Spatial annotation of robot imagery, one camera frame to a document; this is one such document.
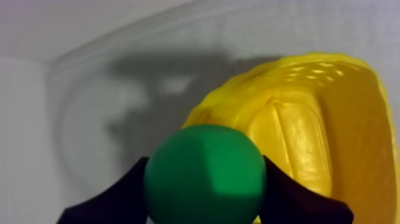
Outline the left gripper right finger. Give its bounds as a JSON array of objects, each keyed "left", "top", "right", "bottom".
[{"left": 259, "top": 155, "right": 355, "bottom": 224}]

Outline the yellow plastic basket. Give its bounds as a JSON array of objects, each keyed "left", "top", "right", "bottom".
[{"left": 182, "top": 52, "right": 400, "bottom": 224}]

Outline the green toy pear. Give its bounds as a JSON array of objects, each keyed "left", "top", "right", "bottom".
[{"left": 143, "top": 124, "right": 267, "bottom": 224}]

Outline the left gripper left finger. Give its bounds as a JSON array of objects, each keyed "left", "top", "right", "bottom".
[{"left": 56, "top": 156, "right": 149, "bottom": 224}]

